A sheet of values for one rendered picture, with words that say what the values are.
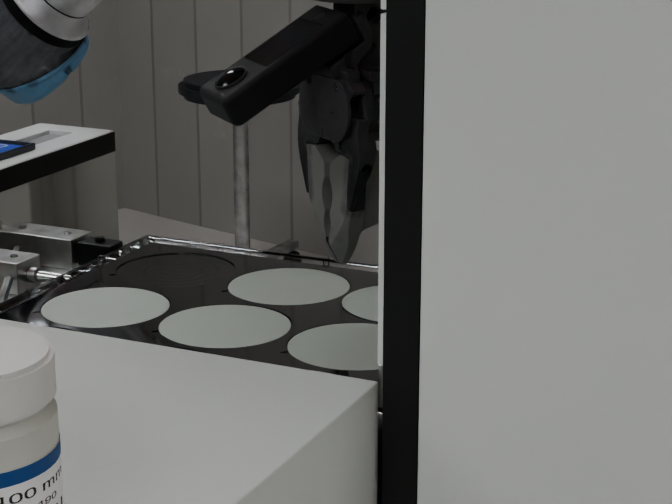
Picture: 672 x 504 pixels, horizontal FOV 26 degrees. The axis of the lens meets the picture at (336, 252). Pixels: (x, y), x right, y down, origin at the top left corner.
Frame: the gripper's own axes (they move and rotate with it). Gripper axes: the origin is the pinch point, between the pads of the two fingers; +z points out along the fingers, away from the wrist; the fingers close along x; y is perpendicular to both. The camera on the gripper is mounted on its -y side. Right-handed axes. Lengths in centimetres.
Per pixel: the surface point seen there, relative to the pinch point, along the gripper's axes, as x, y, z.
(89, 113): 357, 114, 61
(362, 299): 2.5, 4.2, 5.5
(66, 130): 50, -3, 0
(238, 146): 255, 118, 53
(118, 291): 14.6, -11.8, 5.7
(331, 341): -4.5, -2.7, 5.6
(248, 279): 12.1, -1.1, 5.7
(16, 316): 12.6, -21.0, 5.6
